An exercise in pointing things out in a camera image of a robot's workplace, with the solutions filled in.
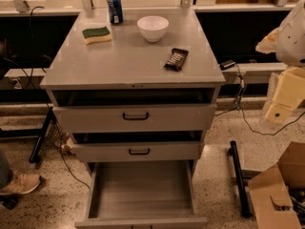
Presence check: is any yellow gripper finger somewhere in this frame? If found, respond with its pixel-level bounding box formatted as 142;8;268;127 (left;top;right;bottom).
265;104;292;124

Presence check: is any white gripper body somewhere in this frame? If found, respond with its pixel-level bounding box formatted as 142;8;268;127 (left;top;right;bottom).
273;67;305;110

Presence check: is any dark chocolate bar wrapper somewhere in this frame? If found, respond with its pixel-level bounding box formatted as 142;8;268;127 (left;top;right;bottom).
164;48;189;72

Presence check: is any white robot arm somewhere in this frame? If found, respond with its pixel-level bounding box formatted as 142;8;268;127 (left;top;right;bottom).
255;0;305;128

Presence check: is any grey drawer cabinet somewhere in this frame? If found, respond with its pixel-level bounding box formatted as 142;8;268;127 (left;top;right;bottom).
40;7;227;229

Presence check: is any middle grey drawer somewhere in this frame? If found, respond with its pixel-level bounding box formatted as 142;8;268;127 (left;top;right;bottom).
72;141;204;162

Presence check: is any grey drawer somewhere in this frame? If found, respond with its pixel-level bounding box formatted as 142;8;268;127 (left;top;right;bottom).
53;105;215;133
72;141;204;162
75;160;207;229

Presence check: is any bottom grey drawer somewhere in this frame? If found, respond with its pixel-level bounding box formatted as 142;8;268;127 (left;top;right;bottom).
75;160;207;229

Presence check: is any top grey drawer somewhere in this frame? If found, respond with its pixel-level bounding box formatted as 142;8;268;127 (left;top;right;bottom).
53;105;215;133

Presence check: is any small black device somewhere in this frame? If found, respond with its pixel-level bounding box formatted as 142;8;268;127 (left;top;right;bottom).
219;60;235;71

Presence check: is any brown cardboard box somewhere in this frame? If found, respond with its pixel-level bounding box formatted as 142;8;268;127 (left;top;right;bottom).
248;142;305;229

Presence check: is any black table leg right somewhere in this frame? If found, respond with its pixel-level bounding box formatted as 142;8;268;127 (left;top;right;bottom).
229;141;253;219

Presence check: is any black table leg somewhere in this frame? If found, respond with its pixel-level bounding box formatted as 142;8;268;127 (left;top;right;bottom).
229;141;253;219
0;108;54;163

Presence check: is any white ceramic bowl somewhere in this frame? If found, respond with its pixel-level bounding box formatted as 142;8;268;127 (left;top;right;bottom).
137;16;169;42

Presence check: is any green yellow sponge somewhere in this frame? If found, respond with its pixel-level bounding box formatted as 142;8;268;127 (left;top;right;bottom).
82;27;112;45

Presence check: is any blue soda can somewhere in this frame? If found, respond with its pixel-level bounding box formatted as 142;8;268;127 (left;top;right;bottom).
107;0;123;25

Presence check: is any black table leg left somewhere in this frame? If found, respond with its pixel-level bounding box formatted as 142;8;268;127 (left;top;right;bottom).
0;108;54;163

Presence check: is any tan sneaker shoe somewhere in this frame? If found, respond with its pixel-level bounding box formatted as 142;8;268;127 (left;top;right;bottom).
0;172;41;196

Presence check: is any black cable right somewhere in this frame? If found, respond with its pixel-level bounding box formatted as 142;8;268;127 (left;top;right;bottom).
214;63;305;137

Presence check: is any black cable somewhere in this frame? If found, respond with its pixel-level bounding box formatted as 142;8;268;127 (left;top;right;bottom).
214;63;305;137
3;5;92;190

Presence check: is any black cable left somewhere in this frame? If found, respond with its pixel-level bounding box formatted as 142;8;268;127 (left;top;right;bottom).
3;5;92;190

